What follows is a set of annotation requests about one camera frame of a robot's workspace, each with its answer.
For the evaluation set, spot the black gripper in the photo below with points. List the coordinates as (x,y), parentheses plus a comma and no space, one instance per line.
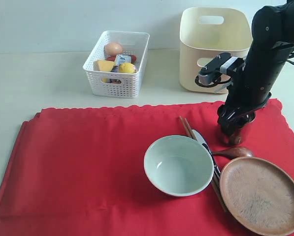
(252,89)

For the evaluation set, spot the stainless steel cup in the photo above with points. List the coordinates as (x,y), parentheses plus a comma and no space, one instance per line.
(235,139)

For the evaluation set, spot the silver table knife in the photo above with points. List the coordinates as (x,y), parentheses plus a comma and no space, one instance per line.
(203,142)

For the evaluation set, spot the wooden chopstick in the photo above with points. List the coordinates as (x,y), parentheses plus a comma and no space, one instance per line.
(183,124)
(189,127)

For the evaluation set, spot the white ceramic bowl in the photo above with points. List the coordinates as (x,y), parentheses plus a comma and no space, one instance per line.
(178,165)

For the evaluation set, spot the brown wooden plate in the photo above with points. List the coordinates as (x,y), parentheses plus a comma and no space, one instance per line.
(259,195)

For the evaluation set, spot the red sausage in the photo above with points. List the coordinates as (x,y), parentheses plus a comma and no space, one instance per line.
(112,58)

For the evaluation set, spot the yellow lemon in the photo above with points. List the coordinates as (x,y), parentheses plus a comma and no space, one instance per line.
(127,67)

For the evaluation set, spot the blue white milk carton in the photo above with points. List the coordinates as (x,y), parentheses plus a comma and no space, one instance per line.
(120,59)

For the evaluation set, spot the brown egg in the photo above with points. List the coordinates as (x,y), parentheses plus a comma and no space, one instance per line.
(113,49)

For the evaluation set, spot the yellow cheese wedge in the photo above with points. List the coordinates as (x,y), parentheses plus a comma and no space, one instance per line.
(103,65)

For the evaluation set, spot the orange fried chicken piece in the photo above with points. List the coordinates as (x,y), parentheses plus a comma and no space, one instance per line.
(111,81)

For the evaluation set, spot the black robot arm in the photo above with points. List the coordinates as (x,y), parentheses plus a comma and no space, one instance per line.
(273,43)

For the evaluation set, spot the dark wooden spoon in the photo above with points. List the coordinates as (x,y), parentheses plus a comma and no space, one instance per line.
(234,152)

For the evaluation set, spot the cream plastic bin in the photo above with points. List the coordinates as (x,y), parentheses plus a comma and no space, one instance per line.
(206,32)

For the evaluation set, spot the white perforated plastic basket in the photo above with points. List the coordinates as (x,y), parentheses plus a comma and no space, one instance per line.
(133,43)

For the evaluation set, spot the red table cloth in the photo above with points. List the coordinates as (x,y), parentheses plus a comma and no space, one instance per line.
(79,172)

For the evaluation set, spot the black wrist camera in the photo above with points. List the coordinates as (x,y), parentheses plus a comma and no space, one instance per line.
(218,66)

